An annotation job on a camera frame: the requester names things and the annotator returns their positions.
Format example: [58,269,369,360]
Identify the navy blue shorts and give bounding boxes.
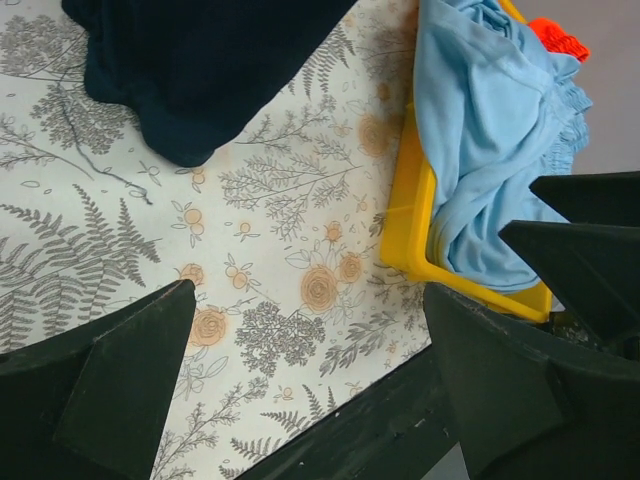
[61,0,353,167]

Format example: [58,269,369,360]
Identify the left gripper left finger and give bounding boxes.
[1,280,196,479]

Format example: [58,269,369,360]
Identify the light blue shorts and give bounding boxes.
[413,1,591,292]

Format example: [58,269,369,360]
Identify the orange garment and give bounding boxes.
[528,18,591,63]

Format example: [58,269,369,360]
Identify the yellow plastic tray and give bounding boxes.
[381,1,551,323]

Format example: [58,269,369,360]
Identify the floral table mat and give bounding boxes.
[1,1,429,479]

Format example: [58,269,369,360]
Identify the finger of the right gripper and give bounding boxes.
[530,171,640,225]
[499,221,639,350]

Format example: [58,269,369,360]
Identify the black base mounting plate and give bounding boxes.
[241,347,468,480]

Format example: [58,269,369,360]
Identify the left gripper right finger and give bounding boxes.
[424,283,639,479]

